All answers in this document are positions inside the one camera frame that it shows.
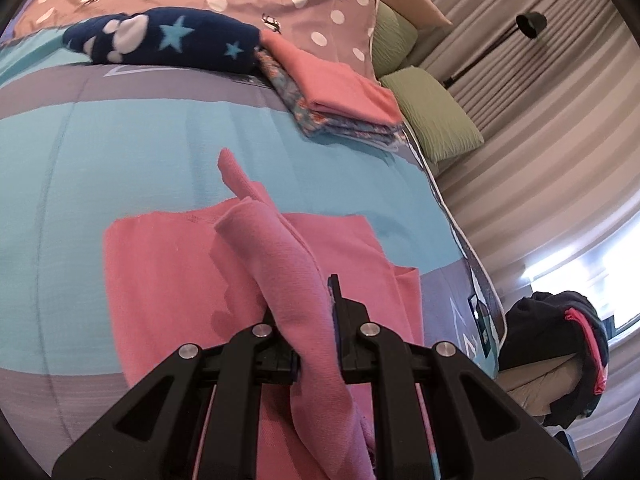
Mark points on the folded salmon cloth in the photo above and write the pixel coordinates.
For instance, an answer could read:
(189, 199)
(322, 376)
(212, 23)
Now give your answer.
(335, 85)

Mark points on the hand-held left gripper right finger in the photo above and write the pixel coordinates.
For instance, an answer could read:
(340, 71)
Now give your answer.
(345, 320)

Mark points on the beige cloth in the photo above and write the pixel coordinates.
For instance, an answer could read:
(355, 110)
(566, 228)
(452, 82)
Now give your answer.
(530, 380)

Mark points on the black garment with pink trim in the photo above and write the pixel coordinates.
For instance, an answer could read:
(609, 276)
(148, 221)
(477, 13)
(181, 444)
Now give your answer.
(540, 325)

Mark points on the folded floral cloth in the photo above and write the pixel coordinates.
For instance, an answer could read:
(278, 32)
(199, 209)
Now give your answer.
(300, 105)

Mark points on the window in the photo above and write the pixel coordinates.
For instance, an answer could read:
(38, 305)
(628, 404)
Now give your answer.
(615, 270)

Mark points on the navy star print blanket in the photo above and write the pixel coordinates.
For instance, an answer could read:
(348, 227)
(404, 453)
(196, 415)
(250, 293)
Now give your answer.
(200, 45)

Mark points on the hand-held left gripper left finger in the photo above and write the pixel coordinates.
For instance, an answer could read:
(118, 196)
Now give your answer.
(245, 360)

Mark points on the pink small garment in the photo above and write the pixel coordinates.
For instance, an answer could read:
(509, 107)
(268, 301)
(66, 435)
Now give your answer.
(165, 270)

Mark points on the black floor lamp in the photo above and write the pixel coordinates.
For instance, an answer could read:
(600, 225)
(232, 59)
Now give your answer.
(531, 24)

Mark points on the small green pillow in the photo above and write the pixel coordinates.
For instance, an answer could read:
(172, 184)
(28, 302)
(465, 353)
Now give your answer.
(392, 40)

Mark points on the blue and grey bedspread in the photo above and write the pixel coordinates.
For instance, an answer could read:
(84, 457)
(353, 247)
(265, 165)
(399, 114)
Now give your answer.
(125, 150)

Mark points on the beige curtain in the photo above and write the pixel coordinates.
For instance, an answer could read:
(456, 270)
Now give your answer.
(525, 160)

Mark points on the large green pillow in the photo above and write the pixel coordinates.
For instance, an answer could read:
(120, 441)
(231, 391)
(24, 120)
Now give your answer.
(435, 110)

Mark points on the beige pillow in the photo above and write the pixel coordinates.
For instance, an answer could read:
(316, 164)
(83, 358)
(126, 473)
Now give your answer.
(415, 2)

